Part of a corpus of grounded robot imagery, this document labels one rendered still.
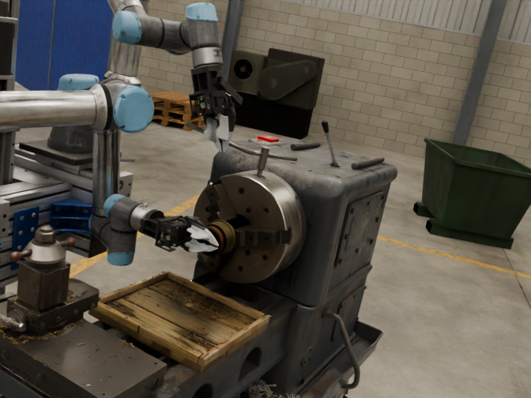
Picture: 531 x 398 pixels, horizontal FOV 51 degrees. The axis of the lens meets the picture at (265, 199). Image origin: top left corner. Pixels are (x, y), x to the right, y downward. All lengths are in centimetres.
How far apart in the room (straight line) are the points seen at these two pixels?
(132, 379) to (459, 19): 1074
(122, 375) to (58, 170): 92
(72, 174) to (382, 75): 989
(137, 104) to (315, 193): 56
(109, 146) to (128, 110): 21
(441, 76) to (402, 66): 74
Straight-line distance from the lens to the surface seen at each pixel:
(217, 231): 146
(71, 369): 112
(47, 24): 855
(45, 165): 191
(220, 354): 136
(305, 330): 177
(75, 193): 184
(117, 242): 160
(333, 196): 161
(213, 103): 138
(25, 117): 140
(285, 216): 151
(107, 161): 164
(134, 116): 146
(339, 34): 1150
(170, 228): 144
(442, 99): 1140
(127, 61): 186
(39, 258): 115
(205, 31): 143
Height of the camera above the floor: 160
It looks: 15 degrees down
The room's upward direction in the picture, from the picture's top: 11 degrees clockwise
